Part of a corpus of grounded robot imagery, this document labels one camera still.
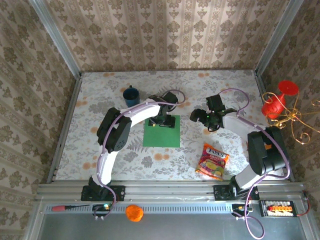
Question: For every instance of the red plastic vase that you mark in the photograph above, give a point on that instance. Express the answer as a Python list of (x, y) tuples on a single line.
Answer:
[(275, 105)]

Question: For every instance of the aluminium corner post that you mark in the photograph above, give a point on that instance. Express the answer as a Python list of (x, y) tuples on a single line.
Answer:
[(277, 35), (56, 37)]

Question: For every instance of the aluminium frame rail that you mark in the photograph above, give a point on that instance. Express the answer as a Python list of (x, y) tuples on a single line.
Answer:
[(170, 191)]

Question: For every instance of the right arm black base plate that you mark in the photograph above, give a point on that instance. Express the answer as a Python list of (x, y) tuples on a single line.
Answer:
[(218, 193)]

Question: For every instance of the dark blue mug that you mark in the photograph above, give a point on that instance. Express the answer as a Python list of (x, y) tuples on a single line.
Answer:
[(131, 96)]

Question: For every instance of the aluminium table side rail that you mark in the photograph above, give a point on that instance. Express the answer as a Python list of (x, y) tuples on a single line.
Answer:
[(63, 130), (258, 82)]

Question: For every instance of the grey metal panel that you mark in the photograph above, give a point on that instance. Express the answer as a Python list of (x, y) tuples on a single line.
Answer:
[(187, 227)]

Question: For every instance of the floral patterned table cover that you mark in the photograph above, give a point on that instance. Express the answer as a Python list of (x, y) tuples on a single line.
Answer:
[(150, 170)]

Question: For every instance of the orange crumpled ball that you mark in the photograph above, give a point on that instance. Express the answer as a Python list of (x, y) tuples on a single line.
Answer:
[(134, 213)]

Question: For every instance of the small black controller board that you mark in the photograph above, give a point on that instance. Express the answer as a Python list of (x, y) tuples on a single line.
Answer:
[(241, 210), (101, 210)]

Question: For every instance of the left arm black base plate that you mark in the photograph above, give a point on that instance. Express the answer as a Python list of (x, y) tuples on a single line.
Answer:
[(120, 193)]

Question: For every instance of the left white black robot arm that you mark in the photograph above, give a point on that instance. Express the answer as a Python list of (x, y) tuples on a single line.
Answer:
[(115, 130)]

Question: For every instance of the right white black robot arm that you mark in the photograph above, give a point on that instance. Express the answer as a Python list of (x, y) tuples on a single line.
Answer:
[(262, 155)]

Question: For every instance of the Fox's fruit candy bag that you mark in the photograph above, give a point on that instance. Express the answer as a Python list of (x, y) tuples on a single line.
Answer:
[(212, 162)]

